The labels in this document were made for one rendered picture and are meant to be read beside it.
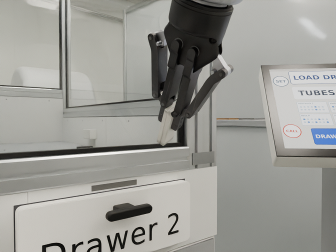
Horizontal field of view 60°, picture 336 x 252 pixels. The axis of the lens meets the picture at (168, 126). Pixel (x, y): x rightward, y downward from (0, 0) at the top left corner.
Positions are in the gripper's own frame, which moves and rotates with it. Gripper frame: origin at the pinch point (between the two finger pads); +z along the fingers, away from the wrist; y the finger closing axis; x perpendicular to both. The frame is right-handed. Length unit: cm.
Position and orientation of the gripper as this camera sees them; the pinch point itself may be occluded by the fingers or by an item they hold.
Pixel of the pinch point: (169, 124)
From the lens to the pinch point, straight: 47.3
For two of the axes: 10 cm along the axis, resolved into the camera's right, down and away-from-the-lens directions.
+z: -2.1, 7.5, 6.2
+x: -5.7, 4.2, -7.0
